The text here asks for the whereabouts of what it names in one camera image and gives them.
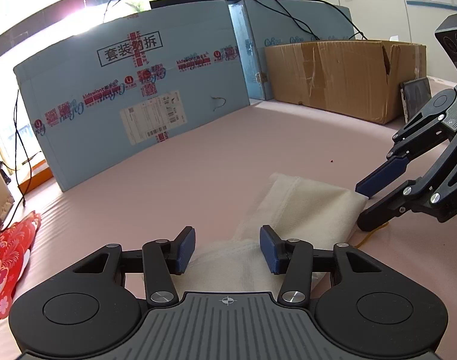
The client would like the large blue cardboard box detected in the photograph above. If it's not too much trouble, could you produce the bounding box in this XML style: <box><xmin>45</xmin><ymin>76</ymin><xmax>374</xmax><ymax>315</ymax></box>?
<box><xmin>14</xmin><ymin>1</ymin><xmax>250</xmax><ymax>190</ymax></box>

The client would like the red patterned bag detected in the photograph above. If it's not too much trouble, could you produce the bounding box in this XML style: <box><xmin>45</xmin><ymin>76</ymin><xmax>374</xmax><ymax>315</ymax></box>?
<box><xmin>0</xmin><ymin>211</ymin><xmax>41</xmax><ymax>320</ymax></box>

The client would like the black tablet leaning on box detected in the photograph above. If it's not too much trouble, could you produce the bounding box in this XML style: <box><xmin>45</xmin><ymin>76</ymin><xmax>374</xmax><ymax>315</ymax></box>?
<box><xmin>399</xmin><ymin>77</ymin><xmax>432</xmax><ymax>123</ymax></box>

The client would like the brown cardboard box on table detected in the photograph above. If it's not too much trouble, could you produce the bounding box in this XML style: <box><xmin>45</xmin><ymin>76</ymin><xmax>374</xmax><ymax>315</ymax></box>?
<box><xmin>265</xmin><ymin>40</ymin><xmax>427</xmax><ymax>125</ymax></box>

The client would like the white fabric shopping bag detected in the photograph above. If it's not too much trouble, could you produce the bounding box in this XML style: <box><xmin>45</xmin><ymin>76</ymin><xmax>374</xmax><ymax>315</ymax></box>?
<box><xmin>174</xmin><ymin>173</ymin><xmax>367</xmax><ymax>294</ymax></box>

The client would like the yellow rubber band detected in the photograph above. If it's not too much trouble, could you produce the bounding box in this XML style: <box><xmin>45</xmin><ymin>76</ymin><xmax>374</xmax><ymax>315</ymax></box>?
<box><xmin>355</xmin><ymin>222</ymin><xmax>389</xmax><ymax>249</ymax></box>

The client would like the black power cable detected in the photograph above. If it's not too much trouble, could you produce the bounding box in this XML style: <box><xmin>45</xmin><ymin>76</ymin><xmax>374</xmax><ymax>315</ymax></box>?
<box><xmin>0</xmin><ymin>89</ymin><xmax>36</xmax><ymax>233</ymax></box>

